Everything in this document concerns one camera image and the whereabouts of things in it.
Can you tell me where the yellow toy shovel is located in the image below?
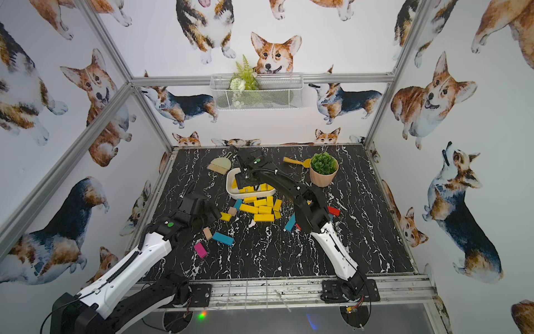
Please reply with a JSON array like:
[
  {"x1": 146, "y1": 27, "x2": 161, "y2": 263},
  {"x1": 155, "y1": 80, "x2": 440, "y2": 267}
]
[{"x1": 283, "y1": 157, "x2": 312, "y2": 168}]

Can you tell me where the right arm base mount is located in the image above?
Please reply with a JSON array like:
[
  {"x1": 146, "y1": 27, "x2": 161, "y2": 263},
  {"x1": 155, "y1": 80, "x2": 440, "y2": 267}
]
[{"x1": 320, "y1": 279, "x2": 381, "y2": 304}]

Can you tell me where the teal long block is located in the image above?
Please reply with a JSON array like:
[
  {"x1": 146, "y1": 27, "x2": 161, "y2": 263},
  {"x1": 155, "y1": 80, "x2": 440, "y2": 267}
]
[{"x1": 212, "y1": 232, "x2": 234, "y2": 246}]

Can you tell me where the white wire wall basket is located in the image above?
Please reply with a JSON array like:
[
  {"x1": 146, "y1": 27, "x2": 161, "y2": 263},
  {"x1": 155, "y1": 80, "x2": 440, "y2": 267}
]
[{"x1": 210, "y1": 74, "x2": 304, "y2": 111}]

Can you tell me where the green fern with flower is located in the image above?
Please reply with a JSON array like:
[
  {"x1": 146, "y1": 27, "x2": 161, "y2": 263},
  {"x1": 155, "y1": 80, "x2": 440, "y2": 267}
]
[{"x1": 229, "y1": 55, "x2": 261, "y2": 109}]

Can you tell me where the magenta block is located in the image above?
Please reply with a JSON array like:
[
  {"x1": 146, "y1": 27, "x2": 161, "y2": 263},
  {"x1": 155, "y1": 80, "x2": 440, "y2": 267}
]
[{"x1": 194, "y1": 242, "x2": 208, "y2": 259}]

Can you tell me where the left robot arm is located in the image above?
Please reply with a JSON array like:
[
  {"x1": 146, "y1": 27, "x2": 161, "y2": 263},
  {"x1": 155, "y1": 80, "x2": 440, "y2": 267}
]
[{"x1": 47, "y1": 193, "x2": 221, "y2": 333}]

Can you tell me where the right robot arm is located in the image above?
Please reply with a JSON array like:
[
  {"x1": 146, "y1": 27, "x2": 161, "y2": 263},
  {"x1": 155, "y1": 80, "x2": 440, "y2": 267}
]
[{"x1": 230, "y1": 146, "x2": 366, "y2": 301}]

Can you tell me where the pink pot green plant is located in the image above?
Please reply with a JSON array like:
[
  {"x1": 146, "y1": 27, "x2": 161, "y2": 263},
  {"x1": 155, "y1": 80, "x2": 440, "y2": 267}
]
[{"x1": 310, "y1": 153, "x2": 339, "y2": 188}]

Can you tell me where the small teal block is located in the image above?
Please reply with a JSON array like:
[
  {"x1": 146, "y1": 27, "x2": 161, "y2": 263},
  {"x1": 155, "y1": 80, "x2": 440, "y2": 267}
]
[{"x1": 234, "y1": 199, "x2": 243, "y2": 211}]

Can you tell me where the natural wood block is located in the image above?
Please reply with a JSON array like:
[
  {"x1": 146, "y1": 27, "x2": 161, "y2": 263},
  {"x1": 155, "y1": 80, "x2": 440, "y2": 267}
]
[{"x1": 203, "y1": 228, "x2": 213, "y2": 240}]

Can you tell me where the green hand brush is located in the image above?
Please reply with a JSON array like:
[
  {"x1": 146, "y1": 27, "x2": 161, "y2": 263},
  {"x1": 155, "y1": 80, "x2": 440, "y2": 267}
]
[{"x1": 207, "y1": 157, "x2": 232, "y2": 175}]

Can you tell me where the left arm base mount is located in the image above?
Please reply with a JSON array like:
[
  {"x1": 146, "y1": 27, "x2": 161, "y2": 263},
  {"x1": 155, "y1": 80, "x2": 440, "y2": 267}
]
[{"x1": 168, "y1": 284, "x2": 212, "y2": 308}]

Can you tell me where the white plastic tray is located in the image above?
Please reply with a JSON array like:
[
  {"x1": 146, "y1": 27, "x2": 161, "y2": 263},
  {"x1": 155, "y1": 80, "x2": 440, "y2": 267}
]
[{"x1": 226, "y1": 168, "x2": 276, "y2": 200}]

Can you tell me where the teal slanted block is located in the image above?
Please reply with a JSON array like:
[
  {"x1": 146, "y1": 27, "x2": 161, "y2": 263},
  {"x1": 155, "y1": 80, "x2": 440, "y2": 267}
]
[{"x1": 285, "y1": 214, "x2": 296, "y2": 232}]

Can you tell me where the small natural wood cube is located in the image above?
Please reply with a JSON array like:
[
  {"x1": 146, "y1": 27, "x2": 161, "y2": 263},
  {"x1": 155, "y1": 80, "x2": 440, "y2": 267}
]
[{"x1": 228, "y1": 207, "x2": 237, "y2": 217}]

